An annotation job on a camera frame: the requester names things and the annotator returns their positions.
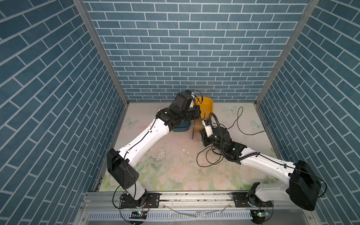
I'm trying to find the grey perforated cable spool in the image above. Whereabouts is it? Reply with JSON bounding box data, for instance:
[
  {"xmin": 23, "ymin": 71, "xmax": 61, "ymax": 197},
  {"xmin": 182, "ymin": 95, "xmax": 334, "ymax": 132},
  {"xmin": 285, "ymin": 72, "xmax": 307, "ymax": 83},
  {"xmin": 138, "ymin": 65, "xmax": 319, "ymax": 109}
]
[{"xmin": 192, "ymin": 119, "xmax": 203, "ymax": 139}]

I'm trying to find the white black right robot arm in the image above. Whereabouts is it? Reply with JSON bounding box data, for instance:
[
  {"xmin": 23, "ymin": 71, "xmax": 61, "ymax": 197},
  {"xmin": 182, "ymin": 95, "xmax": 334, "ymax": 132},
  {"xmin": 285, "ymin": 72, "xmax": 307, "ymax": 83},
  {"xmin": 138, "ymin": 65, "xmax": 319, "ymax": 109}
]
[{"xmin": 200, "ymin": 126, "xmax": 321, "ymax": 211}]

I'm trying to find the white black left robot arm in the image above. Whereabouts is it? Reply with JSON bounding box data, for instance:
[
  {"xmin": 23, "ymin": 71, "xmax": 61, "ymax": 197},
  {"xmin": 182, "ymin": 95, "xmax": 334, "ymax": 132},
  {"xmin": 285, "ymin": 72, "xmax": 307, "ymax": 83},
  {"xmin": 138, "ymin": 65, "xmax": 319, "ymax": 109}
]
[{"xmin": 106, "ymin": 106, "xmax": 201, "ymax": 201}]

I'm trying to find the yellow plastic bin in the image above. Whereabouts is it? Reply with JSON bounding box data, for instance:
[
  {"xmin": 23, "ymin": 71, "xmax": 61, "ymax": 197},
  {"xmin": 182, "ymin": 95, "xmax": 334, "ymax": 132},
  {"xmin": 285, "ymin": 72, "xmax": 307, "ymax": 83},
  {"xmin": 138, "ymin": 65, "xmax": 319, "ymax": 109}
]
[{"xmin": 195, "ymin": 97, "xmax": 213, "ymax": 120}]

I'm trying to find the dark teal plastic bin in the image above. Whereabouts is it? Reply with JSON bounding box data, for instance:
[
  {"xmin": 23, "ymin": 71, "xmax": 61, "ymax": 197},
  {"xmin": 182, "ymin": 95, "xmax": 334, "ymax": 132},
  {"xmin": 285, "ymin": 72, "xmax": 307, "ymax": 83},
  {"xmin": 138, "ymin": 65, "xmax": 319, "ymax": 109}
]
[{"xmin": 172, "ymin": 121, "xmax": 191, "ymax": 132}]

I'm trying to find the right green circuit board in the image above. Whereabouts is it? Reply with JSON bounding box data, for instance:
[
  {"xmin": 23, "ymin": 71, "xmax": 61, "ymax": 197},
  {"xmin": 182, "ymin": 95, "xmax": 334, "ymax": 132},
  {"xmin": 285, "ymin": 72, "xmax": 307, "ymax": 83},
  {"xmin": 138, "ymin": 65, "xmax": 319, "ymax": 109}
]
[{"xmin": 250, "ymin": 210, "xmax": 270, "ymax": 225}]

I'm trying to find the green circuit board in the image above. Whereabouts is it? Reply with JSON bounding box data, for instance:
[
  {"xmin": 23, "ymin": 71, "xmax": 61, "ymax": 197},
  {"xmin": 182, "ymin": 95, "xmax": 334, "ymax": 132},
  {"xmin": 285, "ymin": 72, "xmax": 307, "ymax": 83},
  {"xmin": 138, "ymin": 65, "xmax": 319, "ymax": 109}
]
[
  {"xmin": 129, "ymin": 211, "xmax": 148, "ymax": 220},
  {"xmin": 250, "ymin": 210, "xmax": 270, "ymax": 225}
]

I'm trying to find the left green circuit board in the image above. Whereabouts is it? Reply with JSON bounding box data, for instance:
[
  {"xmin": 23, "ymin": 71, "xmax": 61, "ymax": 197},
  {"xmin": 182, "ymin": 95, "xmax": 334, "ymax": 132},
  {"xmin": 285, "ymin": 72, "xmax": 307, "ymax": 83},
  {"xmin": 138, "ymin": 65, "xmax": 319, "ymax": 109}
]
[{"xmin": 129, "ymin": 211, "xmax": 148, "ymax": 220}]

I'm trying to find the black corrugated cable conduit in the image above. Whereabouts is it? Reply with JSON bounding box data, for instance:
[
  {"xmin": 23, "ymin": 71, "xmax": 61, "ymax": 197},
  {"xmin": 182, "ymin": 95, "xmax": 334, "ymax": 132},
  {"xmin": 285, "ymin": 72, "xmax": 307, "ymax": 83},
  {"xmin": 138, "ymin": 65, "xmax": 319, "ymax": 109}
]
[{"xmin": 208, "ymin": 112, "xmax": 261, "ymax": 162}]

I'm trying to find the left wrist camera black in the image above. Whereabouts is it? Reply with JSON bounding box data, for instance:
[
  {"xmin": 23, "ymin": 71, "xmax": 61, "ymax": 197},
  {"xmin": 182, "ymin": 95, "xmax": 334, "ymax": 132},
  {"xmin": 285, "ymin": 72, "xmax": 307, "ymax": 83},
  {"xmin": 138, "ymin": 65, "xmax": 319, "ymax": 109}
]
[{"xmin": 171, "ymin": 90, "xmax": 194, "ymax": 110}]

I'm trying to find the aluminium corner post left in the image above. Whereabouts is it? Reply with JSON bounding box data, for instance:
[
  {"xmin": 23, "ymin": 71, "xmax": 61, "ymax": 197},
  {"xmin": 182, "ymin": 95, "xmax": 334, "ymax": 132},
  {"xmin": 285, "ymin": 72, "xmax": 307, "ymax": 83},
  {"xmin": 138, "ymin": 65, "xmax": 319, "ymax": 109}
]
[{"xmin": 72, "ymin": 0, "xmax": 129, "ymax": 106}]

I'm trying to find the aluminium corner post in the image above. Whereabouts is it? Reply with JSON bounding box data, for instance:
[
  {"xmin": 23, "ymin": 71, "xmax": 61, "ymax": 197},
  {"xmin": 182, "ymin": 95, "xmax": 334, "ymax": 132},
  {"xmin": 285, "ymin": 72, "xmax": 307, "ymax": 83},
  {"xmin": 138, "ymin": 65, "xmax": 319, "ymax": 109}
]
[
  {"xmin": 254, "ymin": 0, "xmax": 319, "ymax": 108},
  {"xmin": 72, "ymin": 0, "xmax": 129, "ymax": 106}
]

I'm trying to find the aluminium corner post right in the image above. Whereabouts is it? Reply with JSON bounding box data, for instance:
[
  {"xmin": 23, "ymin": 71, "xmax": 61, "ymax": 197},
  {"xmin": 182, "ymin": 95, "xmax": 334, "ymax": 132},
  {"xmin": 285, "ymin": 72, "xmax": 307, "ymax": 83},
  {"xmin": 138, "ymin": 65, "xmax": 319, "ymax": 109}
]
[{"xmin": 254, "ymin": 0, "xmax": 319, "ymax": 108}]

